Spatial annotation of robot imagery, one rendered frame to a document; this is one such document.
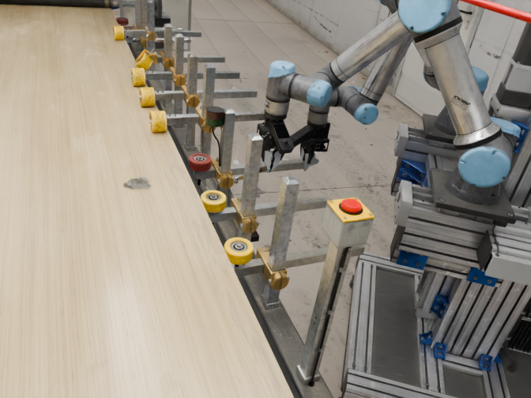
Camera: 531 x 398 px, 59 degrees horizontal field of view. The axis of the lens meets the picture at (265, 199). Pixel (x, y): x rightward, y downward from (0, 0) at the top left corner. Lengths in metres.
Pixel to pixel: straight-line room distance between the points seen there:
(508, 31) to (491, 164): 3.14
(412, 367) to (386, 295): 0.40
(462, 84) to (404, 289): 1.34
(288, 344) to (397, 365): 0.80
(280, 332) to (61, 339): 0.58
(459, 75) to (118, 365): 1.00
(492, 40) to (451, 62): 3.24
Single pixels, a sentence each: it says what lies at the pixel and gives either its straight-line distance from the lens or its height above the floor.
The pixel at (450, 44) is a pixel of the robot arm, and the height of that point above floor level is 1.47.
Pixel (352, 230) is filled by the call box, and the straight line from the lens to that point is 0.91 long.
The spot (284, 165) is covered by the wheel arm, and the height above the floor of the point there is 0.86.
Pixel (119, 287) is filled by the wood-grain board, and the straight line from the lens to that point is 1.17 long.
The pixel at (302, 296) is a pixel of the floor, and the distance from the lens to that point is 2.48.
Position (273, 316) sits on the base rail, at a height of 0.70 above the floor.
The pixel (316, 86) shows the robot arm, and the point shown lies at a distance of 1.38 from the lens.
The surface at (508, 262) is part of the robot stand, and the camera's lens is 1.47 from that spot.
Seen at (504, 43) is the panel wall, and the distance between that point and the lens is 4.38.
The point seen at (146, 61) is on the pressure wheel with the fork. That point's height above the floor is 0.94.
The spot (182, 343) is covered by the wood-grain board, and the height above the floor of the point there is 0.90.
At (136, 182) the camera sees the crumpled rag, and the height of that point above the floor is 0.91.
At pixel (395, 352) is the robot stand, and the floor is 0.21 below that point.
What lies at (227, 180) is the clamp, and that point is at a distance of 1.66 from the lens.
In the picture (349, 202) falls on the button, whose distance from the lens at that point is 0.92.
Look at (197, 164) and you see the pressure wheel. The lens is 1.65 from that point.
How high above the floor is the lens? 1.71
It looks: 33 degrees down
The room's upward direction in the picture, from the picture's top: 8 degrees clockwise
